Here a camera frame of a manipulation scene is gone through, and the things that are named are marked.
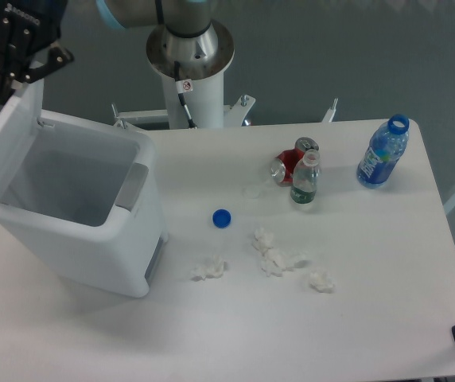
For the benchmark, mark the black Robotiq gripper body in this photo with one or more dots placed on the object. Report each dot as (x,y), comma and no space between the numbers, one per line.
(27,29)

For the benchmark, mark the white trash can lid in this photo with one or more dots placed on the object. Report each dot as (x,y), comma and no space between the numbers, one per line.
(18,129)

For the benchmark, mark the white plastic trash can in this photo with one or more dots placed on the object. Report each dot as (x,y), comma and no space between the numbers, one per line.
(86,202)

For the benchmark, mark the blue bottle cap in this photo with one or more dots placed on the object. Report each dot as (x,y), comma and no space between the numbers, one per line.
(221,218)

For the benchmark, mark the clear white bottle cap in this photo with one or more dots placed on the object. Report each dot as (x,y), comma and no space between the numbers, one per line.
(253,192)

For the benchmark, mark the crushed red soda can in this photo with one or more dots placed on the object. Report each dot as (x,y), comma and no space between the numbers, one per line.
(282,166)

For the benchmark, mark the crumpled white tissue left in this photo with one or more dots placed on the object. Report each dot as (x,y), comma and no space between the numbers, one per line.
(212,268)

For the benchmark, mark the crumpled white tissue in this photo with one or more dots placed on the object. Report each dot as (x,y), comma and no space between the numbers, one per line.
(212,268)
(275,262)
(263,240)
(321,281)

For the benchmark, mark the clear green-label water bottle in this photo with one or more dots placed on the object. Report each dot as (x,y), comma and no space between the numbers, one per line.
(305,177)

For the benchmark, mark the crumpled white tissue top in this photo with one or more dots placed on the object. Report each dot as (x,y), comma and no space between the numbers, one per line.
(263,240)

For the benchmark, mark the crumpled white tissue middle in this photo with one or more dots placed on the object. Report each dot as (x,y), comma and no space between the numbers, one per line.
(275,262)

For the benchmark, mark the blue plastic drink bottle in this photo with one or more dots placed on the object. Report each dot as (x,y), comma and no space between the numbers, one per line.
(385,148)

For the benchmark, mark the crumpled white tissue right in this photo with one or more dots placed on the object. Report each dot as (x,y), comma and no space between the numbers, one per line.
(321,281)

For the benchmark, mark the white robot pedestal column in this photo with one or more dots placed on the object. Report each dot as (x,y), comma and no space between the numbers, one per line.
(204,99)

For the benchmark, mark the white pedestal base frame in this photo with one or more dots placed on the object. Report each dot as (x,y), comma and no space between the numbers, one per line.
(235,115)

